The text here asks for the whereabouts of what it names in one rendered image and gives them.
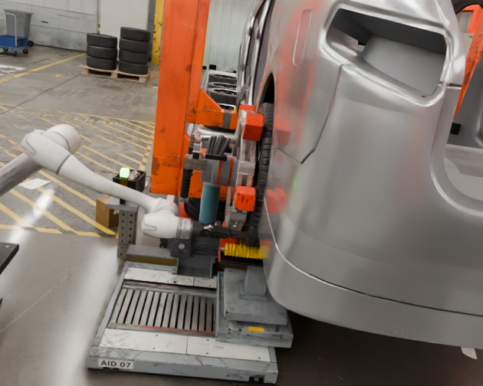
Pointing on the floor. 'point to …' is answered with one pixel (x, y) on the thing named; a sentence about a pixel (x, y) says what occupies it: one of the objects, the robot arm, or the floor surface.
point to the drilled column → (126, 231)
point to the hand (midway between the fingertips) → (238, 234)
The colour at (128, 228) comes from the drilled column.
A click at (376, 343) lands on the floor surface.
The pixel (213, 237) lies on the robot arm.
